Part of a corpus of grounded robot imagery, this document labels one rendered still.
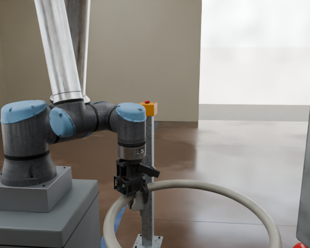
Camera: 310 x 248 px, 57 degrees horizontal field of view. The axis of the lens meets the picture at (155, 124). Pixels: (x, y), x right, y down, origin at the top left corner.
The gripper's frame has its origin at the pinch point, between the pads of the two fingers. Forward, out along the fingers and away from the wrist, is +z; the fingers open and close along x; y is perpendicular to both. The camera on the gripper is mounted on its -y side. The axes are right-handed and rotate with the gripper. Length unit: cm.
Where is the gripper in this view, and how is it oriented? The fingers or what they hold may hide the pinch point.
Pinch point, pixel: (137, 208)
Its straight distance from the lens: 104.3
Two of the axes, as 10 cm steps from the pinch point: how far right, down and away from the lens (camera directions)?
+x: 7.0, 2.0, -6.9
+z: -0.1, 9.6, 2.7
